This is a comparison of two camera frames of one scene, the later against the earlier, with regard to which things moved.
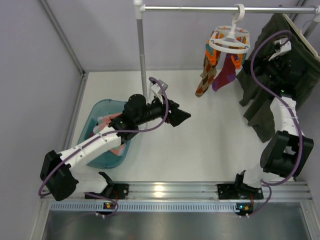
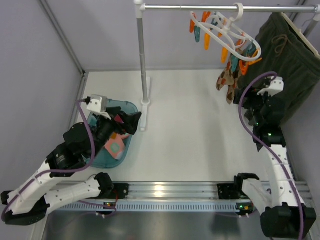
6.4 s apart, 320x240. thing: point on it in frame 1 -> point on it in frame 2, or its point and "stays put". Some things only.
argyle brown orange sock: (209, 70) -> (228, 77)
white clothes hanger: (301, 35) stays put
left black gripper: (170, 112) -> (120, 119)
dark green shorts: (283, 64) stays put
